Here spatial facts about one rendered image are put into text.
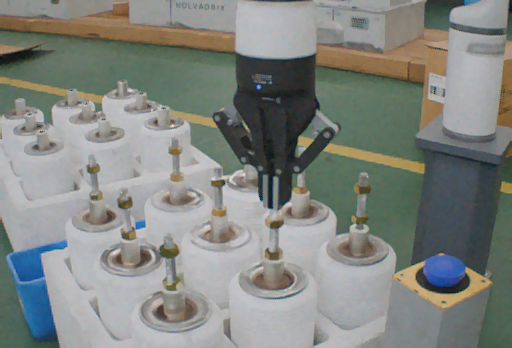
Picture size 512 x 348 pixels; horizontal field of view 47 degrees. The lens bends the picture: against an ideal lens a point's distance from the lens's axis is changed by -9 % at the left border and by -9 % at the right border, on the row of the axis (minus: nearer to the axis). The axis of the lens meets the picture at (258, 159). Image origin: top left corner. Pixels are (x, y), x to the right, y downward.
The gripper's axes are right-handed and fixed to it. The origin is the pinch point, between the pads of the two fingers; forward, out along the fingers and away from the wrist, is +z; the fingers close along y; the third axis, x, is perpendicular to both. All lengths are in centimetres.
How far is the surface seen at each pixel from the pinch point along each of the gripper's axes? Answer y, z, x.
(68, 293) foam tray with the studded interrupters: -26.2, 17.8, -5.4
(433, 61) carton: -3, 10, 115
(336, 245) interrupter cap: 3.9, 10.4, 9.4
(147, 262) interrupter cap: -14.1, 10.5, -3.4
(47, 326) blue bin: -40, 33, 2
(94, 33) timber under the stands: -201, 33, 211
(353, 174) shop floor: -17, 36, 88
